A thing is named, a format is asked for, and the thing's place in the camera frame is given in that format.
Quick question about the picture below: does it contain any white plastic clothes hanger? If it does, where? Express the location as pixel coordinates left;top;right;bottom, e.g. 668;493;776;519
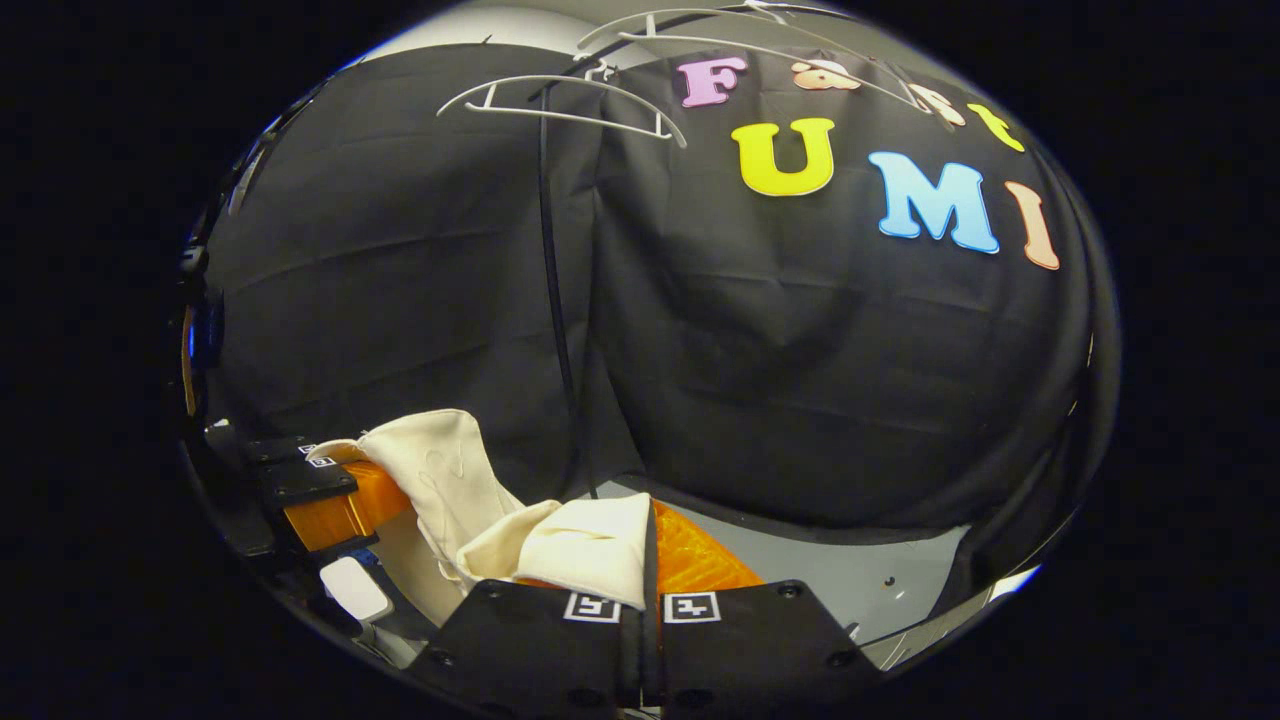
436;72;690;150
575;0;951;133

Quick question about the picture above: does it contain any white rounded plastic piece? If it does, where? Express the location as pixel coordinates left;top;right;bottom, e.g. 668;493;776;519
318;556;394;624

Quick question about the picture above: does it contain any cream button shirt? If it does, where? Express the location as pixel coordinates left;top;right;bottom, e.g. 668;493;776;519
308;408;658;627

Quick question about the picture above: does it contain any black metal clothes rack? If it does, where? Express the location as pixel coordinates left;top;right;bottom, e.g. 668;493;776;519
535;5;771;501

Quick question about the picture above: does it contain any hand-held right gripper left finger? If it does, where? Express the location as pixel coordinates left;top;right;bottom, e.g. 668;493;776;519
408;508;658;720

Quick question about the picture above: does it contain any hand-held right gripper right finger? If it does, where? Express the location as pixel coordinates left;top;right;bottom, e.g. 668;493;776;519
655;498;883;717

